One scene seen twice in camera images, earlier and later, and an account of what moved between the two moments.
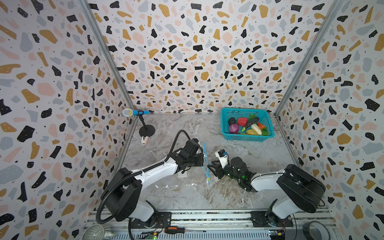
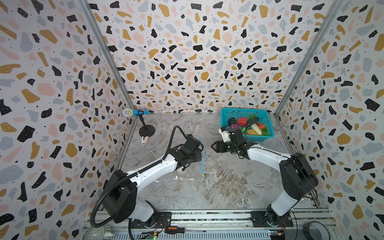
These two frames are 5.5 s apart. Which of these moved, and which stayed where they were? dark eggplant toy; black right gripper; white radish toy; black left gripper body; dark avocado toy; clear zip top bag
Moved: black right gripper; clear zip top bag
Stayed: white radish toy; black left gripper body; dark avocado toy; dark eggplant toy
